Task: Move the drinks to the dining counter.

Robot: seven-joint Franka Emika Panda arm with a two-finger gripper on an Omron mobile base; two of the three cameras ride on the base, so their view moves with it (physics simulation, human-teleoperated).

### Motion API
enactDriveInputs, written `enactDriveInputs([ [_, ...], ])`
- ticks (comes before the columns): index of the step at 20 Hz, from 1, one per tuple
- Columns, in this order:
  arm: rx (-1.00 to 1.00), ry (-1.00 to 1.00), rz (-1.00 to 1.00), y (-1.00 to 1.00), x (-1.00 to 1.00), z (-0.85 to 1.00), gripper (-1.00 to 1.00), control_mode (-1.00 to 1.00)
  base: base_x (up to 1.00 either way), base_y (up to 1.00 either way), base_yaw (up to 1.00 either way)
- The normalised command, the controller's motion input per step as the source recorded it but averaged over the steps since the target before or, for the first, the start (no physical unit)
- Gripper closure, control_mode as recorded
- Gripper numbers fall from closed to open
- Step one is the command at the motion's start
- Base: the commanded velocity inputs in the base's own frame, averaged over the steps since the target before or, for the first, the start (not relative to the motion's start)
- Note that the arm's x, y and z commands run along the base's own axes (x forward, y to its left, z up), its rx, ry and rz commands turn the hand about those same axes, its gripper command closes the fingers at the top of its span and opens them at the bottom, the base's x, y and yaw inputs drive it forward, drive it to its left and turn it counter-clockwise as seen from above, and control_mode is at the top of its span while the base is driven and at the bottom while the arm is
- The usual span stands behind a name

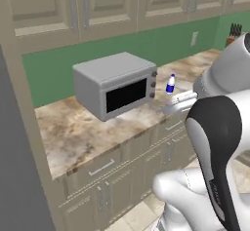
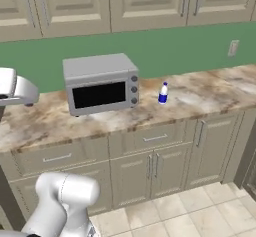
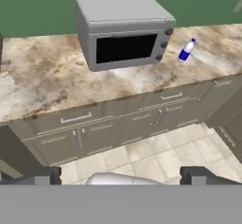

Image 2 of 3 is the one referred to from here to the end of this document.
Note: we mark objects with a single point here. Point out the beige wall socket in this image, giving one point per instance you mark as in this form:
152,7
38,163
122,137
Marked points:
233,48

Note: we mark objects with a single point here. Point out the white bottle with blue label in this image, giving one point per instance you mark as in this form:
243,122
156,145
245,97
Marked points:
163,96

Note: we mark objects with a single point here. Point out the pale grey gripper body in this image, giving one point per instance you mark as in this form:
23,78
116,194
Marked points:
27,91

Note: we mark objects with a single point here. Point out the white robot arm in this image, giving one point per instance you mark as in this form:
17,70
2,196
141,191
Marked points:
63,194

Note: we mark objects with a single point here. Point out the beige drawer front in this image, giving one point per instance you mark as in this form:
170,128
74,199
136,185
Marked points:
86,154
176,135

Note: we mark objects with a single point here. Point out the grey toaster oven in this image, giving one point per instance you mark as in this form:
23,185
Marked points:
100,81

